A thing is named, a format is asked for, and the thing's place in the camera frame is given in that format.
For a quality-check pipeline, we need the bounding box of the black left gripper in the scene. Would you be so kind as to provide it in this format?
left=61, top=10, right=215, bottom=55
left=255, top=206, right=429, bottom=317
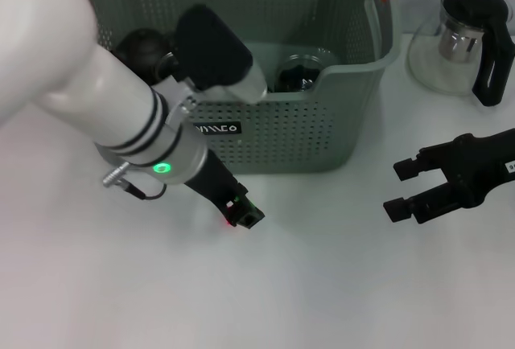
left=183, top=154, right=266, bottom=230

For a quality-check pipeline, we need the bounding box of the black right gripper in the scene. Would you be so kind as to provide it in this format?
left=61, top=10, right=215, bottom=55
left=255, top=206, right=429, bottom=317
left=382, top=127, right=515, bottom=225

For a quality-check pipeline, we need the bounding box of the glass teacup black sleeve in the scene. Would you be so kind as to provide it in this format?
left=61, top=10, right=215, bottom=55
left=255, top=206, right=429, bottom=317
left=157, top=50, right=181, bottom=80
left=267, top=54, right=338, bottom=93

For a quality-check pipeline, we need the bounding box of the grey-green perforated storage bin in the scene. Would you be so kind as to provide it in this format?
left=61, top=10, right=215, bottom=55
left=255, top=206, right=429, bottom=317
left=74, top=0, right=403, bottom=175

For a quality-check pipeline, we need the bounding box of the black clay teapot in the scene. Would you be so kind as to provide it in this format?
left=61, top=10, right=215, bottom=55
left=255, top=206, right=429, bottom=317
left=114, top=28, right=178, bottom=84

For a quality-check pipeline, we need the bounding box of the glass pitcher black lid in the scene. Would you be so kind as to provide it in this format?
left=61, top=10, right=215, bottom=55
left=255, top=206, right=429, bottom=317
left=406, top=0, right=515, bottom=108

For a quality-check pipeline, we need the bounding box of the grey left gripper cable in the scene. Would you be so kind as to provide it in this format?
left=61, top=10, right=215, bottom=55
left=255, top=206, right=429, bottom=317
left=101, top=161, right=168, bottom=201

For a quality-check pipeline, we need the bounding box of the left wrist camera housing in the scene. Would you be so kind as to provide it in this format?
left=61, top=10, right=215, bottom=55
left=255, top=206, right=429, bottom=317
left=175, top=2, right=269, bottom=105

